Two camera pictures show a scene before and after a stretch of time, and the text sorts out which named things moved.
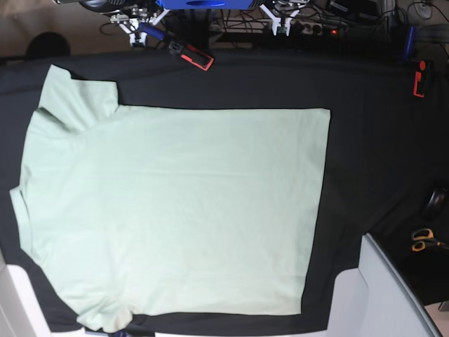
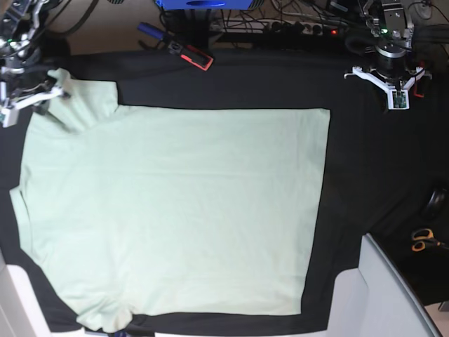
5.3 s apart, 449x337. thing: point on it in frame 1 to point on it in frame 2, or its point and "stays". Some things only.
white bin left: [21, 314] stays
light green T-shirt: [150, 210] stays
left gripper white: [130, 25] to [9, 110]
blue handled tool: [151, 30] stays
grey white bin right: [376, 300] stays
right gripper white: [278, 21] to [398, 95]
